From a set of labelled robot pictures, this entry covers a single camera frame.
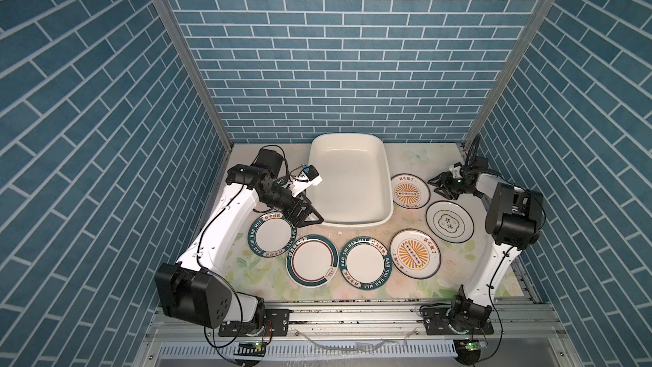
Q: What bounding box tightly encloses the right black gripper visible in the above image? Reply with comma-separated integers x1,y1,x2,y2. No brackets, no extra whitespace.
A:
429,172,475,202

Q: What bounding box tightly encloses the orange sunburst plate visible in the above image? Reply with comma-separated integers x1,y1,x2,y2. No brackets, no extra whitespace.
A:
390,229,441,280
391,173,431,210

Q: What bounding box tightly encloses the white plate green flower outline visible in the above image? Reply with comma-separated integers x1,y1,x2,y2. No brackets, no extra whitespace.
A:
425,200,475,244

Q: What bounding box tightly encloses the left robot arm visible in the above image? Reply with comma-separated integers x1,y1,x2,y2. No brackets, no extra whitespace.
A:
154,145,324,334

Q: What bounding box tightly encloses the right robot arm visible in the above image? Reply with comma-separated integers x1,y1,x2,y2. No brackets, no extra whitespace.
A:
427,163,545,333

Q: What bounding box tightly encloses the white plastic bin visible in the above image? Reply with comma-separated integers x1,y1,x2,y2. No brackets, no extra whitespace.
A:
307,134,393,229

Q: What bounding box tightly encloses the green red rim plate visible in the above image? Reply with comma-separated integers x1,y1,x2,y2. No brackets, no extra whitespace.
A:
286,234,339,288

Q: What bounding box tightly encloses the green rim plate left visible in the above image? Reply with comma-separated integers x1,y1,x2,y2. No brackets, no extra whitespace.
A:
247,212,297,258

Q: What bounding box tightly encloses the green lettered rim plate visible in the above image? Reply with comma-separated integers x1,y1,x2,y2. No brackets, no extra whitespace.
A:
339,236,393,291

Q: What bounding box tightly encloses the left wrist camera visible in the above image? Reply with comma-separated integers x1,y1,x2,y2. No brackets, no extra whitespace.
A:
288,165,322,197

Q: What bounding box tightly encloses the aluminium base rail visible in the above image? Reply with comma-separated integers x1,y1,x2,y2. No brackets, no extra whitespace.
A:
144,301,566,343

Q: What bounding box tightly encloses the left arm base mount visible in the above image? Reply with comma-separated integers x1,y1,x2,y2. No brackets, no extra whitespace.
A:
218,309,290,338

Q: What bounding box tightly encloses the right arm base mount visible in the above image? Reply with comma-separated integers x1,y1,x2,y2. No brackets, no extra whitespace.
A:
419,305,494,336

